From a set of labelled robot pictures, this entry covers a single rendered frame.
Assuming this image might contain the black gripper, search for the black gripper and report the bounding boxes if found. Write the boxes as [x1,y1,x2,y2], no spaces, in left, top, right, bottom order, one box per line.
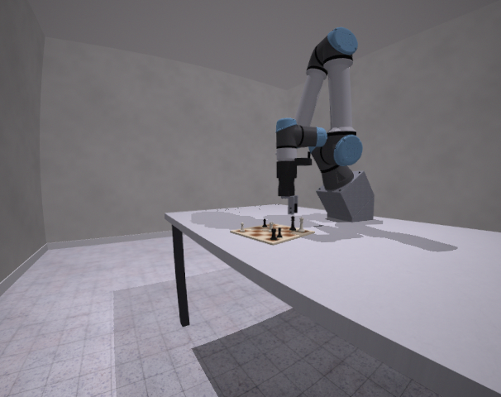
[275,148,312,215]

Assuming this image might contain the brown and cream chessboard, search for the brown and cream chessboard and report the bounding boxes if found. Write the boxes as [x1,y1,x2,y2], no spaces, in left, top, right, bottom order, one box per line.
[230,223,315,246]

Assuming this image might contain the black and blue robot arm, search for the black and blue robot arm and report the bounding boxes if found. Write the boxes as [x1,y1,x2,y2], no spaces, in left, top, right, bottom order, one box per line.
[276,27,363,190]

